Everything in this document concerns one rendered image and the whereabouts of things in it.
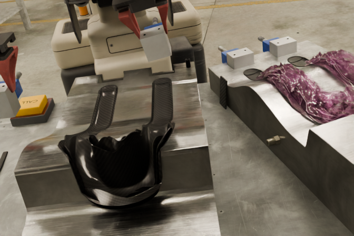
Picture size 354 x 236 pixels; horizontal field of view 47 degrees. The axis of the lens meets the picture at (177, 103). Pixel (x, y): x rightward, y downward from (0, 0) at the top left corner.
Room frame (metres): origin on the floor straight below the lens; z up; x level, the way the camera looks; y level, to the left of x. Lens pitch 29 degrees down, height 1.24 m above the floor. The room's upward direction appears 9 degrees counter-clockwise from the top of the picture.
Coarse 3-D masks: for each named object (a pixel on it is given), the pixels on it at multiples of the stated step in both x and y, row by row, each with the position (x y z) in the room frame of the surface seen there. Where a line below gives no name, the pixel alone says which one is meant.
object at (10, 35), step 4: (8, 32) 0.71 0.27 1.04; (12, 32) 0.70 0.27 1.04; (0, 36) 0.69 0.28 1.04; (4, 36) 0.69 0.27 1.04; (8, 36) 0.68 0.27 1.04; (12, 36) 0.69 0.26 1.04; (0, 40) 0.67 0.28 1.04; (4, 40) 0.67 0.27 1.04; (8, 40) 0.67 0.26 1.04; (12, 40) 0.69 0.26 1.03; (0, 44) 0.65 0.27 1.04; (4, 44) 0.65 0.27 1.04; (0, 48) 0.64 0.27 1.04; (4, 48) 0.65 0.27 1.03
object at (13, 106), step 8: (16, 72) 0.78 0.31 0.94; (16, 80) 0.72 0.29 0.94; (0, 88) 0.66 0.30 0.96; (8, 88) 0.67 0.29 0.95; (16, 88) 0.70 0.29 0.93; (0, 96) 0.65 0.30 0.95; (8, 96) 0.65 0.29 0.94; (16, 96) 0.68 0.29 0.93; (0, 104) 0.65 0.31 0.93; (8, 104) 0.65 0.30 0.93; (16, 104) 0.67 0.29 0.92; (0, 112) 0.65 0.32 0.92; (8, 112) 0.65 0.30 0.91; (16, 112) 0.66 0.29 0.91
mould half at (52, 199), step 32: (192, 64) 0.78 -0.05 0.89; (96, 96) 0.71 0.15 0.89; (128, 96) 0.69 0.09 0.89; (192, 96) 0.65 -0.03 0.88; (64, 128) 0.62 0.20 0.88; (128, 128) 0.52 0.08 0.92; (192, 128) 0.47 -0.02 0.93; (32, 160) 0.46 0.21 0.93; (64, 160) 0.45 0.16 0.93; (192, 160) 0.43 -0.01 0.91; (32, 192) 0.44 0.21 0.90; (64, 192) 0.43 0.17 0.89; (160, 192) 0.42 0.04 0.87; (192, 192) 0.42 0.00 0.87; (32, 224) 0.41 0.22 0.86; (64, 224) 0.40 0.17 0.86; (96, 224) 0.40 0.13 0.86; (128, 224) 0.39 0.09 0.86; (160, 224) 0.38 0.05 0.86; (192, 224) 0.37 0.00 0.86
